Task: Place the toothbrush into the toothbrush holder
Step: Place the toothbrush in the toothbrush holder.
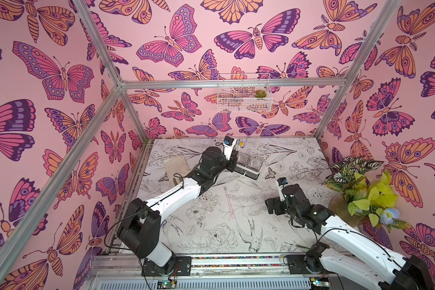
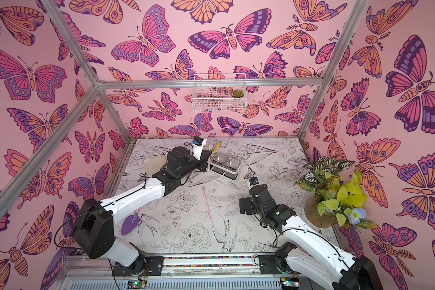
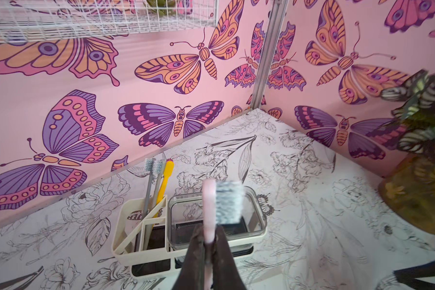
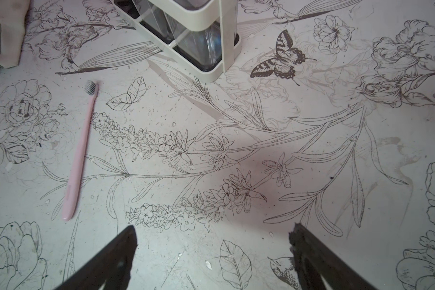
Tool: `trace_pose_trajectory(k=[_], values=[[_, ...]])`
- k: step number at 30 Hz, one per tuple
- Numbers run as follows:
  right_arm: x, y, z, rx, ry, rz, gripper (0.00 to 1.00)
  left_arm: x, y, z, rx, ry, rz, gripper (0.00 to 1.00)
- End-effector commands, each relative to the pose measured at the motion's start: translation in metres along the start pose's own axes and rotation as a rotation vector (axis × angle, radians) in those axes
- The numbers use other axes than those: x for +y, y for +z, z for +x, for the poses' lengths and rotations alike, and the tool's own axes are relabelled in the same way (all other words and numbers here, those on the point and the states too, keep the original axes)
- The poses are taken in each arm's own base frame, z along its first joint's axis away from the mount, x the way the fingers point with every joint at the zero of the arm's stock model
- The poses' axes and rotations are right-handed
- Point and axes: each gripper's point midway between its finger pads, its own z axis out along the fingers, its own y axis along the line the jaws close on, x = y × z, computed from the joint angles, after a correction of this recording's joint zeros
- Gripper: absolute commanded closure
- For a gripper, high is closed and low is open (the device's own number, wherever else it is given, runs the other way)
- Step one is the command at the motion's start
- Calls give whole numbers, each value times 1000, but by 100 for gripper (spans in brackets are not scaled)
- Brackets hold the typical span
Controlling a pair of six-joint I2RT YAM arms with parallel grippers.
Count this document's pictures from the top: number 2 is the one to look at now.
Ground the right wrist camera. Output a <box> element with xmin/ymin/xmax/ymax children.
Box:
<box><xmin>248</xmin><ymin>176</ymin><xmax>259</xmax><ymax>187</ymax></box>

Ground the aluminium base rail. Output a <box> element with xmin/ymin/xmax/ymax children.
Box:
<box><xmin>54</xmin><ymin>249</ymin><xmax>345</xmax><ymax>290</ymax></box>

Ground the white wire basket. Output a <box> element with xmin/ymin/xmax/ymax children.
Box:
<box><xmin>190</xmin><ymin>72</ymin><xmax>248</xmax><ymax>114</ymax></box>

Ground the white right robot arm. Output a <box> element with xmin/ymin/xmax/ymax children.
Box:
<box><xmin>239</xmin><ymin>184</ymin><xmax>383</xmax><ymax>290</ymax></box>

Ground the cream toothbrush holder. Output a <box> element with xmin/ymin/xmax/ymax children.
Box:
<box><xmin>210</xmin><ymin>152</ymin><xmax>241</xmax><ymax>180</ymax></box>

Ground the artificial leafy potted plant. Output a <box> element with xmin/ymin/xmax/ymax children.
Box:
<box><xmin>296</xmin><ymin>157</ymin><xmax>378</xmax><ymax>230</ymax></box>

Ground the small succulent plant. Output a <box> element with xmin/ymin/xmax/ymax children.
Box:
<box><xmin>232</xmin><ymin>89</ymin><xmax>245</xmax><ymax>99</ymax></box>

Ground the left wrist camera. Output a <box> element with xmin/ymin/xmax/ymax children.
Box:
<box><xmin>192</xmin><ymin>136</ymin><xmax>207</xmax><ymax>160</ymax></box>

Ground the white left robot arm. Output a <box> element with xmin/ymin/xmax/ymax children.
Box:
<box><xmin>71</xmin><ymin>146</ymin><xmax>212</xmax><ymax>273</ymax></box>

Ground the beige green-fingered glove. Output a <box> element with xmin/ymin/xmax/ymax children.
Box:
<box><xmin>144</xmin><ymin>155</ymin><xmax>167</xmax><ymax>176</ymax></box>

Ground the yellow toothbrush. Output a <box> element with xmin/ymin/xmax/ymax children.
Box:
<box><xmin>212</xmin><ymin>141</ymin><xmax>221</xmax><ymax>152</ymax></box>

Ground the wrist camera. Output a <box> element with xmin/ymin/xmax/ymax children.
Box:
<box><xmin>248</xmin><ymin>176</ymin><xmax>259</xmax><ymax>187</ymax></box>
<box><xmin>192</xmin><ymin>136</ymin><xmax>207</xmax><ymax>160</ymax></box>

